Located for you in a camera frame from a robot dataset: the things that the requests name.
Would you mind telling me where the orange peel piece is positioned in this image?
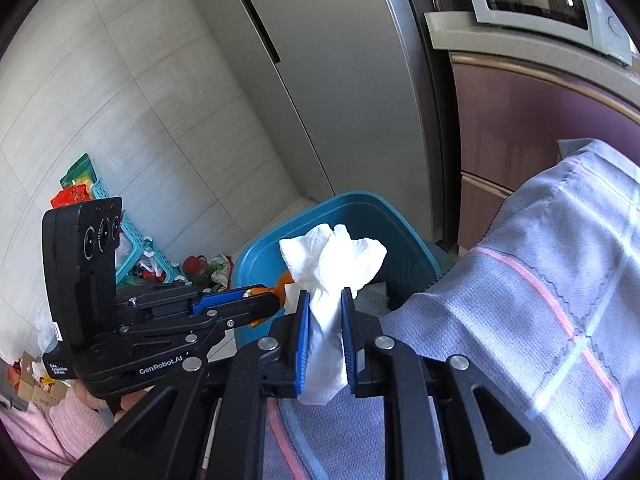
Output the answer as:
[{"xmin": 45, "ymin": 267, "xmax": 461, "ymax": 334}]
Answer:
[{"xmin": 243, "ymin": 270, "xmax": 294, "ymax": 311}]

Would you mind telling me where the white tissue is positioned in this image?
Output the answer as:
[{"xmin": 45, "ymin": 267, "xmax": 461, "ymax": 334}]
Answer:
[{"xmin": 279, "ymin": 223, "xmax": 387, "ymax": 405}]

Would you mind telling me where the pink sleeve left forearm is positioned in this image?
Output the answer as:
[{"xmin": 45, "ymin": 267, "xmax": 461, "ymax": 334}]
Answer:
[{"xmin": 1, "ymin": 380, "xmax": 108, "ymax": 479}]

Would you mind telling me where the teal trash bin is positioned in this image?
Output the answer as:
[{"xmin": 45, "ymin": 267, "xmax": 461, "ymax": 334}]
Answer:
[{"xmin": 232, "ymin": 192, "xmax": 450, "ymax": 344}]

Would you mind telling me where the kitchen counter with purple cabinets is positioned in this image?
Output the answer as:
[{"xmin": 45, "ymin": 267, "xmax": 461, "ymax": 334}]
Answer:
[{"xmin": 425, "ymin": 11, "xmax": 639, "ymax": 250}]

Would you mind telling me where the left hand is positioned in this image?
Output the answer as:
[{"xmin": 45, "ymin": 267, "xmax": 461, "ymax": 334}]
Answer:
[{"xmin": 70, "ymin": 379, "xmax": 148, "ymax": 422}]

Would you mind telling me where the teal plastic rack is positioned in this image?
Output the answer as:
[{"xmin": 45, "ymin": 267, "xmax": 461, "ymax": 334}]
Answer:
[{"xmin": 89, "ymin": 179, "xmax": 184, "ymax": 286}]

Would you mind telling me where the purple plaid tablecloth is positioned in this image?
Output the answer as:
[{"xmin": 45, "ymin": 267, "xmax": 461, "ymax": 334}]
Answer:
[{"xmin": 259, "ymin": 138, "xmax": 640, "ymax": 480}]

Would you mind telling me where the grey refrigerator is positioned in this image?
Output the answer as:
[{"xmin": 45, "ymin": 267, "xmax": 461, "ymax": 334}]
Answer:
[{"xmin": 195, "ymin": 0, "xmax": 446, "ymax": 242}]

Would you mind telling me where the white microwave oven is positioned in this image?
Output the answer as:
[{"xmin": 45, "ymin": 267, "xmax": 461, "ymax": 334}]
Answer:
[{"xmin": 471, "ymin": 0, "xmax": 632, "ymax": 66}]

